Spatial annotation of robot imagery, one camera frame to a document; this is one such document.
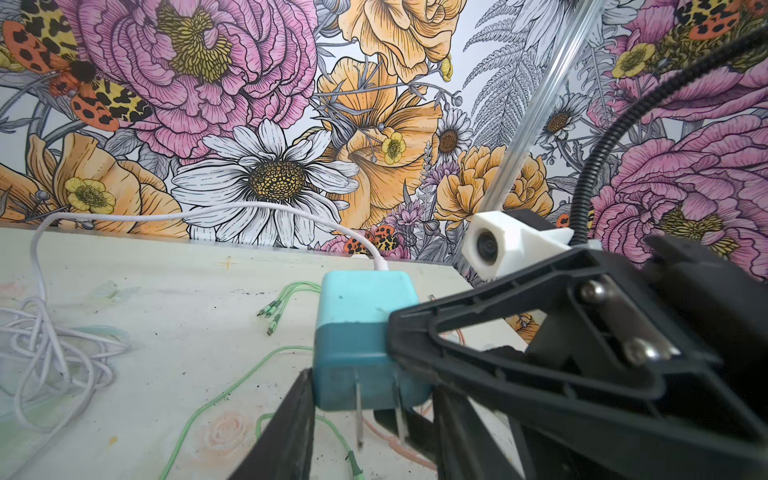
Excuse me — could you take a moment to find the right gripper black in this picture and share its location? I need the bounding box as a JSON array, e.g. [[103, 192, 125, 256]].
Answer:
[[387, 237, 767, 479]]

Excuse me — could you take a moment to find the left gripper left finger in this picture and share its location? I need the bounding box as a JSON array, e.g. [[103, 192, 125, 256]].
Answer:
[[229, 368, 315, 480]]

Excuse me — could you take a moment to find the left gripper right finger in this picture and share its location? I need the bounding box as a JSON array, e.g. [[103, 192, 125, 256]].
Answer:
[[433, 386, 522, 480]]

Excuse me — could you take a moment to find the teal charger with white cable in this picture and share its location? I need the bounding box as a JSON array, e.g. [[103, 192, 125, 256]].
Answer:
[[311, 269, 433, 451]]

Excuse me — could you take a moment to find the white usb cable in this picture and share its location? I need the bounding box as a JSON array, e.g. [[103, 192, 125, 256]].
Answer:
[[0, 201, 390, 480]]

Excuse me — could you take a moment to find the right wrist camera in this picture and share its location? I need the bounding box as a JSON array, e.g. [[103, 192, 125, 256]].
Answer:
[[461, 210, 575, 281]]

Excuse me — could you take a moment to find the green multi-head usb cable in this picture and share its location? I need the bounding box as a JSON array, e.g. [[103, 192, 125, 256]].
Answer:
[[157, 280, 367, 480]]

